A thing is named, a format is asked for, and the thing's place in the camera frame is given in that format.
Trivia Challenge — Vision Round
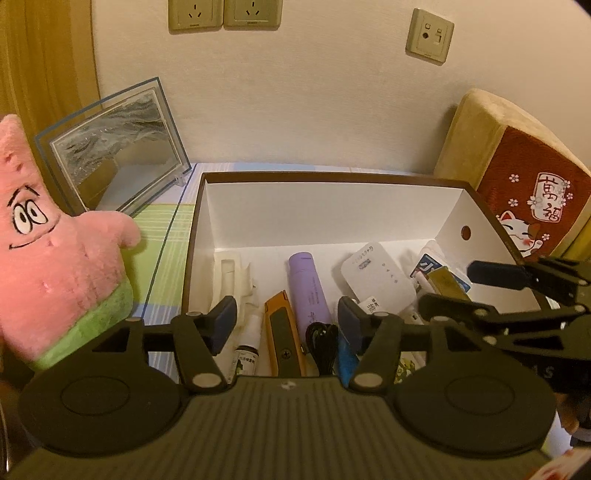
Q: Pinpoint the red white patterned cloth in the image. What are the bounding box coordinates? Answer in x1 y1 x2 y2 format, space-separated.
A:
536 445 591 480

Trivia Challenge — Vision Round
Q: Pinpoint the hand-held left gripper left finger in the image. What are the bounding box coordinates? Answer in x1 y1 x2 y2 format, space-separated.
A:
92 295 238 394

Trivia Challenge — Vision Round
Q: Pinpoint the checkered tablecloth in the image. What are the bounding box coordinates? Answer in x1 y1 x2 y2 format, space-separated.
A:
117 161 437 384

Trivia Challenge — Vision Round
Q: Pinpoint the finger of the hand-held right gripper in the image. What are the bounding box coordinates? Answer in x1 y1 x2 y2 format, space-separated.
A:
418 293 591 333
467 256 591 306

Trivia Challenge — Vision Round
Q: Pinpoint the glass sand picture frame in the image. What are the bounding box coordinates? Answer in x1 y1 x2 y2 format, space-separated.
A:
34 76 191 217

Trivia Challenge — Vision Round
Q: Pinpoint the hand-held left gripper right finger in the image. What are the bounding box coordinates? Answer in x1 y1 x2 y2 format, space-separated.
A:
337 295 490 394

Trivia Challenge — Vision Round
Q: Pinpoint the white green medicine box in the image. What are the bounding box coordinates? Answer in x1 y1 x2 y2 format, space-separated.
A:
392 348 428 386

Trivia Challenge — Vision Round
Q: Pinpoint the brown cardboard box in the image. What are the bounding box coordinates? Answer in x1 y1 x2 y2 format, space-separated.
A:
182 172 555 384

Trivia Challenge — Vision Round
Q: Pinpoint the red cat print cushion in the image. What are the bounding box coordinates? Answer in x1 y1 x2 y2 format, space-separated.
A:
433 89 591 259

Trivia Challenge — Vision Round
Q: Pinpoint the wooden wardrobe panel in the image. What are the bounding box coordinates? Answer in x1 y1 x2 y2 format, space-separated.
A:
0 0 100 121

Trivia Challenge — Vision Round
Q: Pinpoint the small dark spray bottle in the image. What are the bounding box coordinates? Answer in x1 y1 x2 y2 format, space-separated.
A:
233 302 266 377

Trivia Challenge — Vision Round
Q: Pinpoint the orange utility knife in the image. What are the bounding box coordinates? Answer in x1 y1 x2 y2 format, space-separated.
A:
264 291 309 377

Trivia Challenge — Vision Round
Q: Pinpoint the pink starfish plush toy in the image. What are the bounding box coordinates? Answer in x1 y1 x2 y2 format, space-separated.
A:
0 114 143 374

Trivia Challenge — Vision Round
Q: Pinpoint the white rounded device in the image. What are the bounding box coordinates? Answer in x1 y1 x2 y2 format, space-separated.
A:
342 242 416 308

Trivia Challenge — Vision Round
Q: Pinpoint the black cable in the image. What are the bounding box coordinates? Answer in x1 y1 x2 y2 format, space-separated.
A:
305 322 340 377

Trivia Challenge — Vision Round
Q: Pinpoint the white gold box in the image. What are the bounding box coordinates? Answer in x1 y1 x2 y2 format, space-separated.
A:
427 265 462 296

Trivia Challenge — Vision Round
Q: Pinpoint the purple tube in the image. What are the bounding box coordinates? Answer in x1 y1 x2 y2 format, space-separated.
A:
288 251 334 326

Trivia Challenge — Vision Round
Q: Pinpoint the white plastic rack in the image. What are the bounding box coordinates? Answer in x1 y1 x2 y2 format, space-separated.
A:
210 251 259 324

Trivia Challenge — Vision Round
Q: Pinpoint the beige wall data socket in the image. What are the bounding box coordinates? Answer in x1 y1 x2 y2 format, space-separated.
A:
406 8 455 65

